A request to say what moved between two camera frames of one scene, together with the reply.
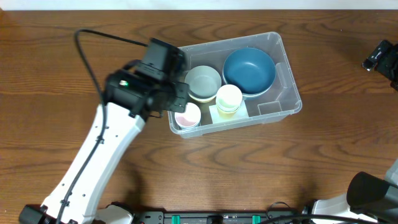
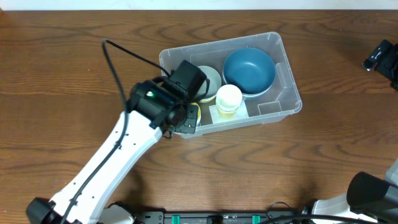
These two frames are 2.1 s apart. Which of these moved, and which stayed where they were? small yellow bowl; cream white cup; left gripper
Moved: left gripper
Stayed: small yellow bowl; cream white cup
